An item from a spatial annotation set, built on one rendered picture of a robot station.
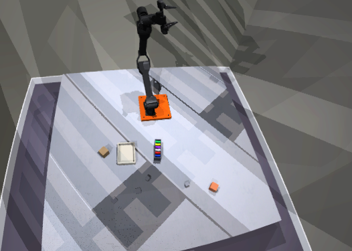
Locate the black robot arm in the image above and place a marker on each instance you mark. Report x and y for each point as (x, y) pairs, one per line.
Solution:
(144, 29)

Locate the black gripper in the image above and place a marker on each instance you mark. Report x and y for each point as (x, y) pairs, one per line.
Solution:
(161, 5)

